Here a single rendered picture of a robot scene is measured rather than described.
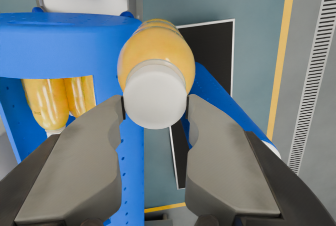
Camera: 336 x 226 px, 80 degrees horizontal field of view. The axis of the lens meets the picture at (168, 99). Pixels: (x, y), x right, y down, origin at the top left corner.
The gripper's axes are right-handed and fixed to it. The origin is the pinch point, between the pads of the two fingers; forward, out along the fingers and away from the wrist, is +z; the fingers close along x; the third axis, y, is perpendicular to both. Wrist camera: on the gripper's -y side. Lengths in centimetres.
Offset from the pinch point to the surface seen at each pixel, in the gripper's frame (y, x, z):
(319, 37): 25, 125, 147
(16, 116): 18.5, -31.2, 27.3
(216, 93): 35, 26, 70
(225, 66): 42, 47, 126
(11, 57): 1.7, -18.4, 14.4
